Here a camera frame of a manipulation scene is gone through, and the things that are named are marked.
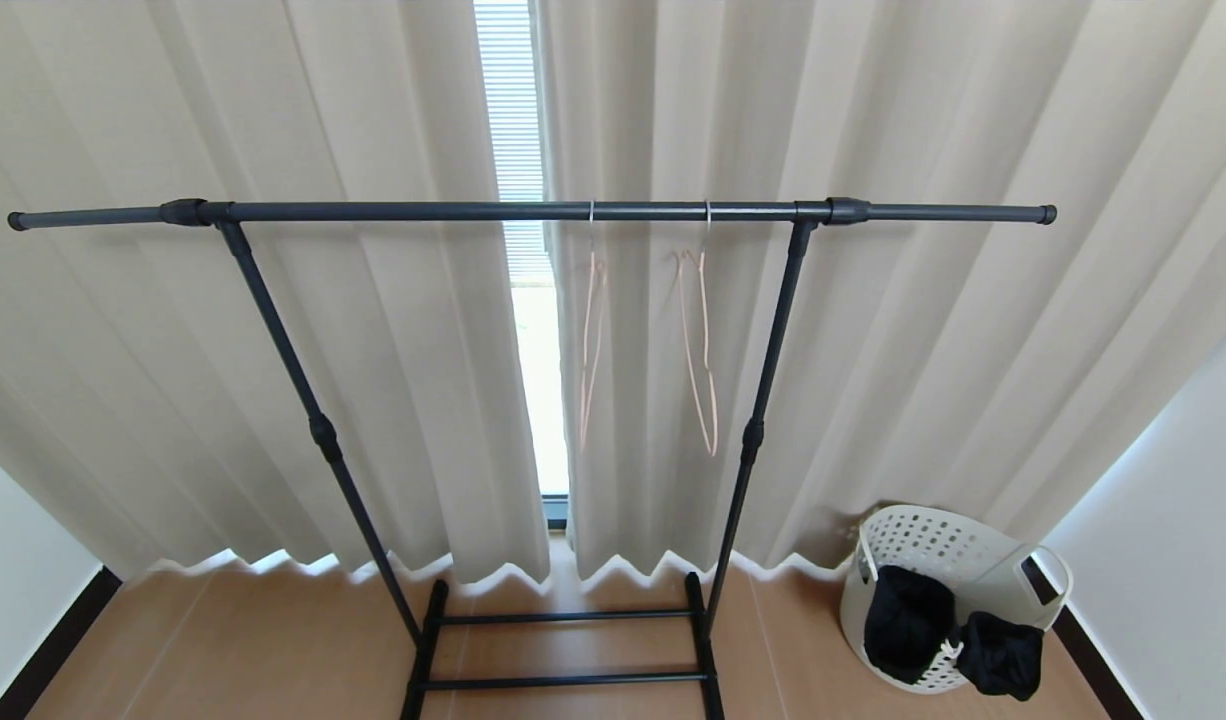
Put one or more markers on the pink clothes hanger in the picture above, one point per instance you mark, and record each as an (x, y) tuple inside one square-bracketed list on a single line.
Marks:
[(713, 448), (583, 440)]

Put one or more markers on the black shorts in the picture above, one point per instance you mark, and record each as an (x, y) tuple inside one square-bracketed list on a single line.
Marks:
[(908, 625)]

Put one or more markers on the black clothes rack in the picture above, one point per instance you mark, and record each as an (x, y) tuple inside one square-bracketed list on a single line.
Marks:
[(473, 211)]

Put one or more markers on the white laundry basket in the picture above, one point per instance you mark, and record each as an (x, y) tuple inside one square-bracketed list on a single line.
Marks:
[(993, 580)]

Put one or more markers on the window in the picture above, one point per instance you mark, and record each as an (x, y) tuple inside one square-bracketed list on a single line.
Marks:
[(521, 120)]

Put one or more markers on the beige curtain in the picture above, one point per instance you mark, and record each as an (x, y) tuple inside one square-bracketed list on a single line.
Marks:
[(173, 400), (923, 300)]

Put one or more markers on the black garment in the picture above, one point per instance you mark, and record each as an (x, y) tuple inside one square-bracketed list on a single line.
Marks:
[(1001, 655)]

